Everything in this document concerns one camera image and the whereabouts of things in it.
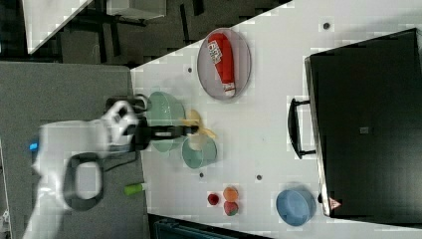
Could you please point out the green toy object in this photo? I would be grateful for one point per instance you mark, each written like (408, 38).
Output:
(134, 188)

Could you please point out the yellow plush banana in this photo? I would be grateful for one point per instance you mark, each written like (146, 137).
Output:
(193, 118)

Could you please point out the red plush ketchup bottle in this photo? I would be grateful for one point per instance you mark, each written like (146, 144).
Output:
(220, 51)

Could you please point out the black toaster oven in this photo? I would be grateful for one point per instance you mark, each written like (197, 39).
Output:
(366, 111)

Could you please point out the blue bowl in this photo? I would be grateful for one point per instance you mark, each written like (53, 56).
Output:
(296, 206)

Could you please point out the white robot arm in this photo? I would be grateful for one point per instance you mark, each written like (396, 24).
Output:
(70, 161)

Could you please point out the grey round plate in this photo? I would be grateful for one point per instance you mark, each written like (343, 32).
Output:
(207, 74)

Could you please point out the red toy strawberry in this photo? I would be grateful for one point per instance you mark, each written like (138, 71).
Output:
(231, 208)

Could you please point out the orange toy fruit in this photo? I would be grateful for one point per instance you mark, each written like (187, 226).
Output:
(230, 194)

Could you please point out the red toy fruit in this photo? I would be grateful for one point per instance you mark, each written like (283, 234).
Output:
(213, 199)

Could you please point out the green mug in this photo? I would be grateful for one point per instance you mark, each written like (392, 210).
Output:
(199, 158)

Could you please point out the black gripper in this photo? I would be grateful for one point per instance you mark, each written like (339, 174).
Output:
(144, 133)

